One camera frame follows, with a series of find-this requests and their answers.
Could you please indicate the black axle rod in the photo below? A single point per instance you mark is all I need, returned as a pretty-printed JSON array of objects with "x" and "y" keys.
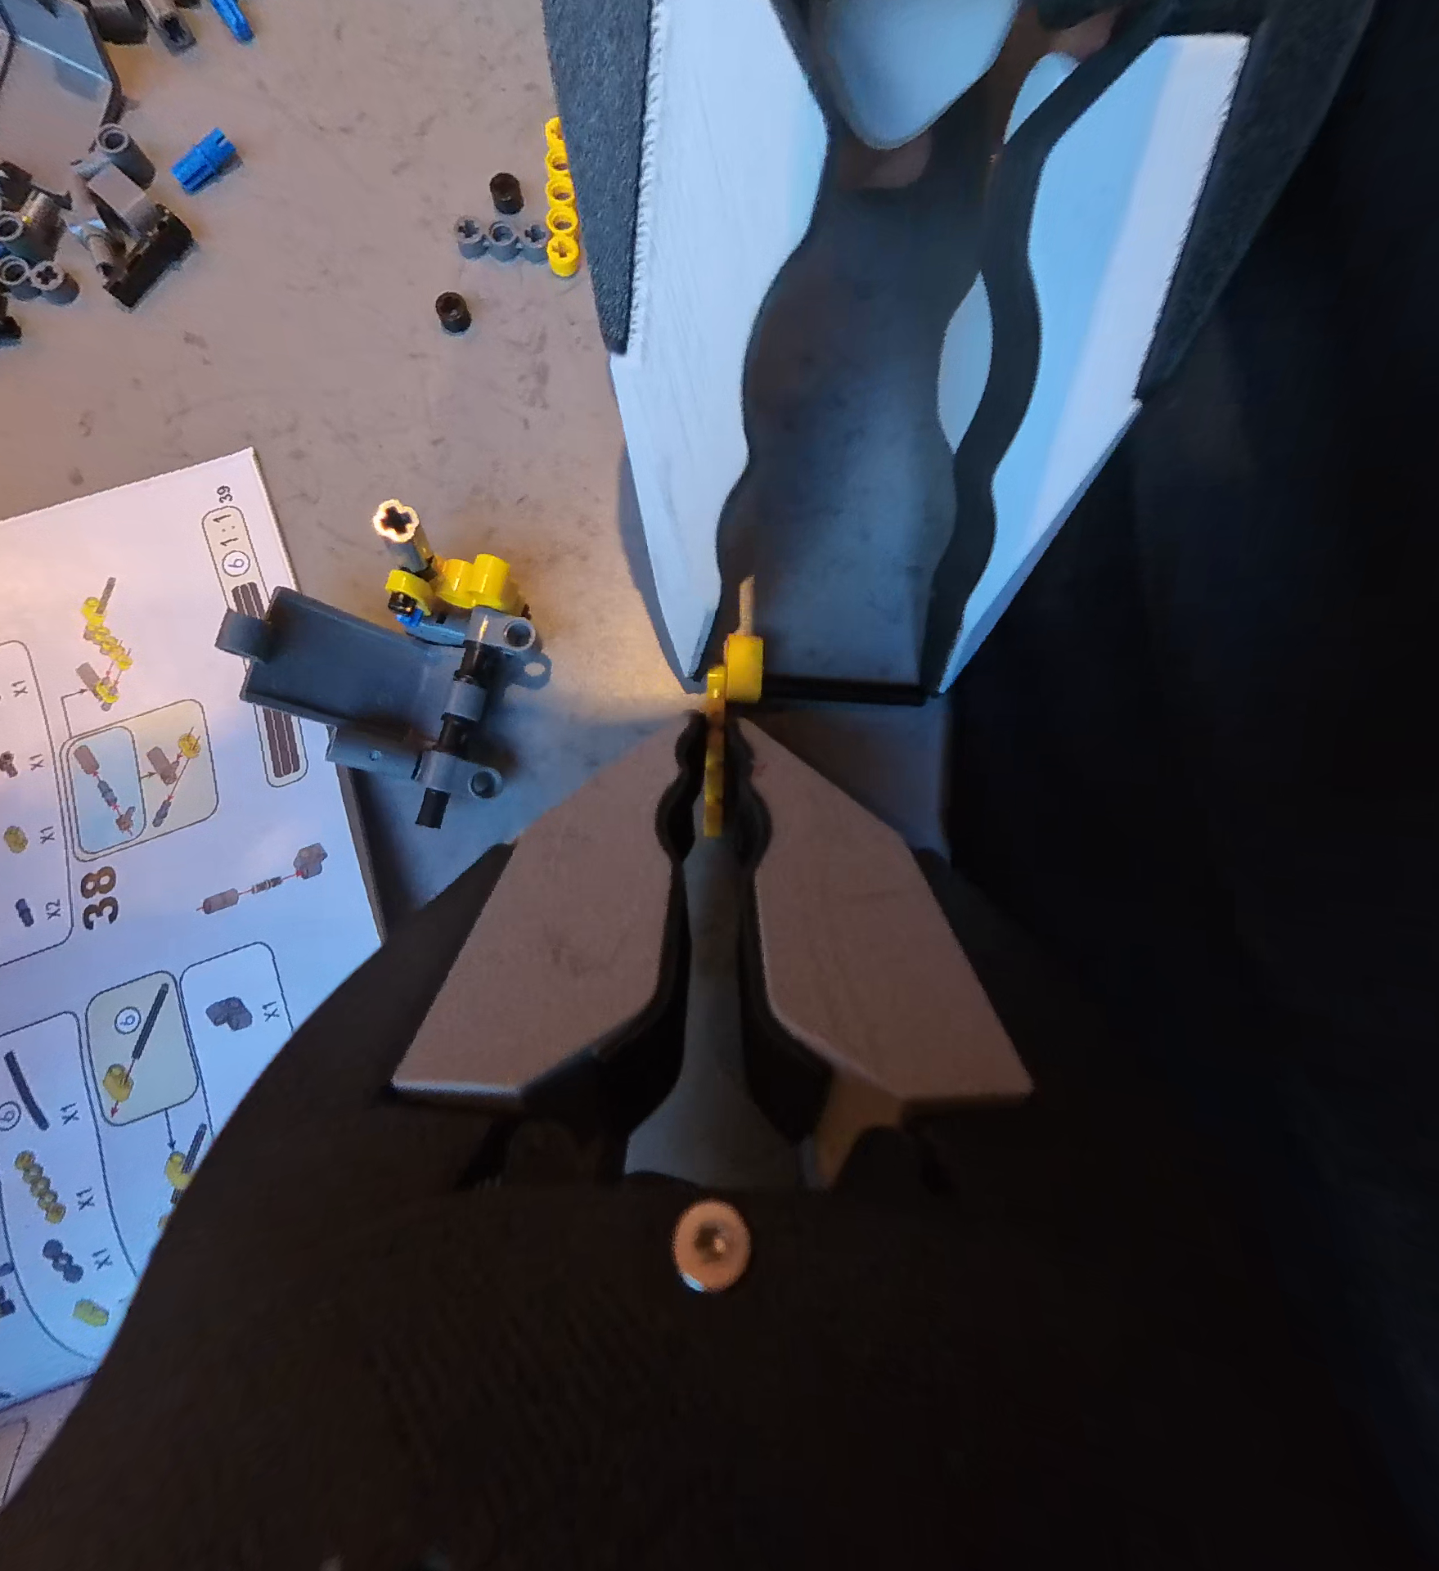
[{"x": 843, "y": 687}]

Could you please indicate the grey three-hole connector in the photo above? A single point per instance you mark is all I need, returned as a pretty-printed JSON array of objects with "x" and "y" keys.
[{"x": 499, "y": 238}]

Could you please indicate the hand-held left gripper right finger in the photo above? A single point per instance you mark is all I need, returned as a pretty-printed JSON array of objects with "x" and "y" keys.
[{"x": 892, "y": 969}]

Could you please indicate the small yellow axle connector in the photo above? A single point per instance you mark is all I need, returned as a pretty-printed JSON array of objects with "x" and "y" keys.
[{"x": 744, "y": 662}]

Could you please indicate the yellow thin ridged beam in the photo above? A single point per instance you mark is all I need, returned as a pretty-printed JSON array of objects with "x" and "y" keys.
[{"x": 716, "y": 761}]

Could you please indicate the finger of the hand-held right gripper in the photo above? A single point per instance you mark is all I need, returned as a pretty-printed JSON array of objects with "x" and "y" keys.
[
  {"x": 696, "y": 307},
  {"x": 1088, "y": 307}
]

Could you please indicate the pile of building bricks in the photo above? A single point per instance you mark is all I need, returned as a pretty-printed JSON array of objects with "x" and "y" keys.
[{"x": 32, "y": 208}]

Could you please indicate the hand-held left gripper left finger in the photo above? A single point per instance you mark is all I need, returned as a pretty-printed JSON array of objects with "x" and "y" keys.
[{"x": 547, "y": 969}]

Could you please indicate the yellow five-hole flat beam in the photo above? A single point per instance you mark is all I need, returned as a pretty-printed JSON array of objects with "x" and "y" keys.
[{"x": 562, "y": 197}]

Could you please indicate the building instruction booklet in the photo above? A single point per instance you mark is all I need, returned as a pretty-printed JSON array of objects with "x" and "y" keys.
[{"x": 118, "y": 921}]

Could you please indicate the grey yellow brick subassembly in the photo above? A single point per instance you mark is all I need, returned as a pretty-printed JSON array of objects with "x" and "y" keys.
[{"x": 352, "y": 687}]

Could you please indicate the black bushing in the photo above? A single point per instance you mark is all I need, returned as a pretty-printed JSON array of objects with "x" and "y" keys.
[
  {"x": 455, "y": 312},
  {"x": 506, "y": 192}
]

